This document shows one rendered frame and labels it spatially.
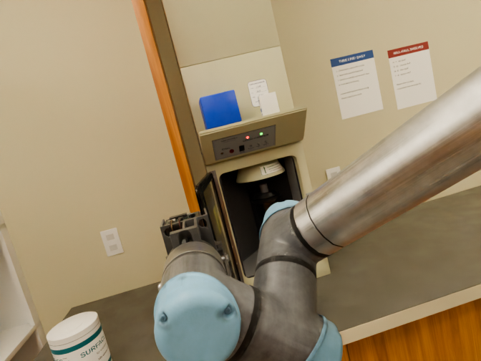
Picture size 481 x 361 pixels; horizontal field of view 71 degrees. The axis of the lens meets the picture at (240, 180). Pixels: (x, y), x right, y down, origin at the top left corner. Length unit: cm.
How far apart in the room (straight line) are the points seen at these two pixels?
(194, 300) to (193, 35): 91
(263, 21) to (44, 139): 99
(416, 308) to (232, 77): 82
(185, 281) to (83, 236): 130
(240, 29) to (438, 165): 87
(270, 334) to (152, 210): 122
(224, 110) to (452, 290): 78
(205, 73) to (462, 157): 85
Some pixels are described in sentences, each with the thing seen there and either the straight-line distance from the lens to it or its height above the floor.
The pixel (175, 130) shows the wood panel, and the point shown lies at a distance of 96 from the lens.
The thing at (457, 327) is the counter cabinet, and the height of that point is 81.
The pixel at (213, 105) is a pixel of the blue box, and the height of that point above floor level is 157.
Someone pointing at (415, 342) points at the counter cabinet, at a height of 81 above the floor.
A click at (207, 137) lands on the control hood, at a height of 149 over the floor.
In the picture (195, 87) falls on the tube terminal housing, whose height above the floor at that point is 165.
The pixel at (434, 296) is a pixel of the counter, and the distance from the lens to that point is 107.
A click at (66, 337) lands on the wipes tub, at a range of 104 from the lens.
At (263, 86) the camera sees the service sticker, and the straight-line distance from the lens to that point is 109.
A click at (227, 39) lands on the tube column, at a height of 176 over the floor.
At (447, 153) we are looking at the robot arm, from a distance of 34.
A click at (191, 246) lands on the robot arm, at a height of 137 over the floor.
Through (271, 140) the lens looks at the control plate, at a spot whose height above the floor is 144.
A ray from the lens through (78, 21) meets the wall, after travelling 162.
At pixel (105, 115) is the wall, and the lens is 153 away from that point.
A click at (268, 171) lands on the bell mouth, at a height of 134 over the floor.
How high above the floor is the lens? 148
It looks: 8 degrees down
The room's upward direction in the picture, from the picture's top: 14 degrees counter-clockwise
